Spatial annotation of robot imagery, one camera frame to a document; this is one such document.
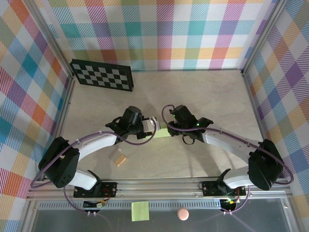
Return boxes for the light green paper box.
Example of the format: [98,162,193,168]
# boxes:
[144,128,170,140]

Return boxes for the small wooden block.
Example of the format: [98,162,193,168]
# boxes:
[113,154,127,167]

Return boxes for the black and grey checkerboard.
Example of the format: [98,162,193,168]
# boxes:
[70,58,135,92]

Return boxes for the perforated metal strip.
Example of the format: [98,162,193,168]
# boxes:
[38,202,222,210]

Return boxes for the green sticky note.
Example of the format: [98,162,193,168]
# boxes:
[131,201,150,222]

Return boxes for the small controller board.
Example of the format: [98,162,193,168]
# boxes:
[83,200,107,210]
[220,198,240,210]

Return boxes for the pink round disc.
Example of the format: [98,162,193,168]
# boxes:
[177,207,190,221]

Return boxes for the dark glossy panel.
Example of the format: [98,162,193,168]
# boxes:
[30,198,292,232]

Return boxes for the aluminium side rail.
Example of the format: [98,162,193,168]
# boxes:
[241,70,278,179]
[41,76,76,181]

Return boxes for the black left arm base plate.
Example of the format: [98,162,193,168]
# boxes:
[73,181,118,198]

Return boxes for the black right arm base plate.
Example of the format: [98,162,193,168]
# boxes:
[201,180,247,197]

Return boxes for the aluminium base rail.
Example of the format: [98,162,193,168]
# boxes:
[26,178,294,201]

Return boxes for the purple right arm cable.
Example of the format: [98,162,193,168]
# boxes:
[161,104,295,216]

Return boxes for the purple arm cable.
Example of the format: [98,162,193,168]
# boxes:
[30,116,157,216]
[161,104,295,216]

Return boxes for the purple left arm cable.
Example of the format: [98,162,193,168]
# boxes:
[30,116,157,216]

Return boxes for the aluminium frame post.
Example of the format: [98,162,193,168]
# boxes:
[24,0,75,79]
[240,0,289,77]

